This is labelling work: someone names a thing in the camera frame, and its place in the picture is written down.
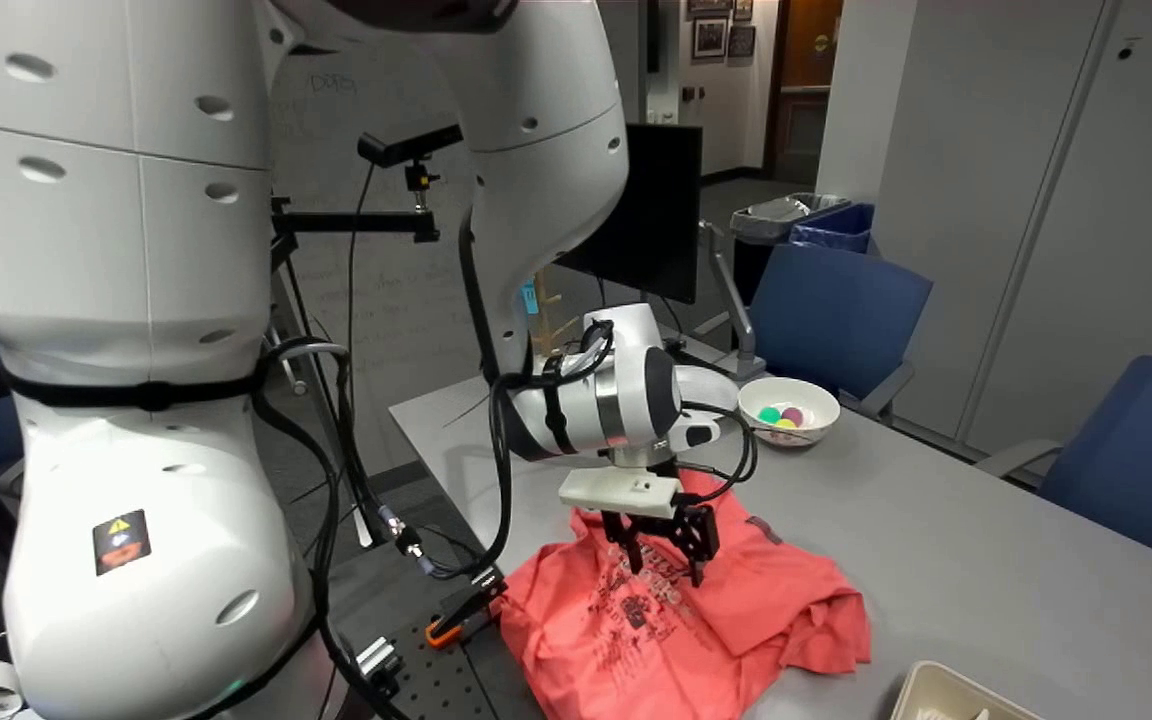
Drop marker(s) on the black bar camera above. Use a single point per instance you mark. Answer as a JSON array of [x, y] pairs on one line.
[[410, 146]]

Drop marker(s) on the pink ball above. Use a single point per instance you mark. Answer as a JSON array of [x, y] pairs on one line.
[[792, 418]]

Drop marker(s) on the blue bin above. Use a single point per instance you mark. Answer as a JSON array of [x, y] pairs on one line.
[[838, 224]]

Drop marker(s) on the grey trash bin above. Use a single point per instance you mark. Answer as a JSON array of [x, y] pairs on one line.
[[775, 212]]

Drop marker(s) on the orange black clamp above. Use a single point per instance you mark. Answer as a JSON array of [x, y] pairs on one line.
[[450, 631]]

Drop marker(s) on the black monitor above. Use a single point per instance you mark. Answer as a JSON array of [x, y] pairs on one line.
[[659, 212]]

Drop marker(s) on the grey metal cabinet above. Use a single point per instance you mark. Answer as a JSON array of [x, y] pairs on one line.
[[1069, 203]]

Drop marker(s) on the small metal post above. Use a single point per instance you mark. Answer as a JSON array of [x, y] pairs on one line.
[[377, 657]]

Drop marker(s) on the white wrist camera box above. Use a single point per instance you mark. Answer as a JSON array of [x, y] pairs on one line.
[[621, 490]]

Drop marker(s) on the black perforated breadboard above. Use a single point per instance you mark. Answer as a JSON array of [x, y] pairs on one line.
[[442, 684]]

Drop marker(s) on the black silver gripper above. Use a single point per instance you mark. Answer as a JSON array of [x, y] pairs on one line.
[[661, 524]]

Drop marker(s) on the wooden mug tree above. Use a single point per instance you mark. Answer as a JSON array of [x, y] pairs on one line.
[[552, 316]]

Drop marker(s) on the white bowl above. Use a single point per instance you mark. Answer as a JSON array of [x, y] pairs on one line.
[[810, 433]]

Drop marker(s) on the orange printed sweatshirt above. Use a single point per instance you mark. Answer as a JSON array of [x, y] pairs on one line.
[[602, 642]]

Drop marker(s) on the brown wooden door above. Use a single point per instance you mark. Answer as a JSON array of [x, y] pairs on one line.
[[810, 41]]

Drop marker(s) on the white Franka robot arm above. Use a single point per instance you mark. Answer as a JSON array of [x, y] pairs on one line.
[[121, 203]]

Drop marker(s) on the green ball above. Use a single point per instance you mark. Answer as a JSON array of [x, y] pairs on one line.
[[768, 418]]

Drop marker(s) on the beige cutlery tray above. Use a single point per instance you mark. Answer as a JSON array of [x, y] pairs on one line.
[[939, 684]]

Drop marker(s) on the framed wall picture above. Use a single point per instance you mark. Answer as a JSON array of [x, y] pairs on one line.
[[708, 36]]

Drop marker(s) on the black camera stand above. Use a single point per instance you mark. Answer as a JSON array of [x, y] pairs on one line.
[[348, 223]]

